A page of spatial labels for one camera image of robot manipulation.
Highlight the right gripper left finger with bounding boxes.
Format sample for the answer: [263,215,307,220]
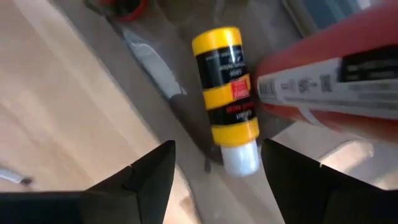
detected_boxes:
[90,140,177,224]

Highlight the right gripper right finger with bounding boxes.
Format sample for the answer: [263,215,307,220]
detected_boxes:
[262,139,380,224]

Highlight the red plastic cup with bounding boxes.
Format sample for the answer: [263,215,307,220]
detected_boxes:
[99,0,149,23]

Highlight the small yellow paint bottle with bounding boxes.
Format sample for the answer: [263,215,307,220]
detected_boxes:
[191,26,261,178]

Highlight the large red paint bottle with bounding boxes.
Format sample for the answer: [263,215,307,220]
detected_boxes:
[254,0,398,144]

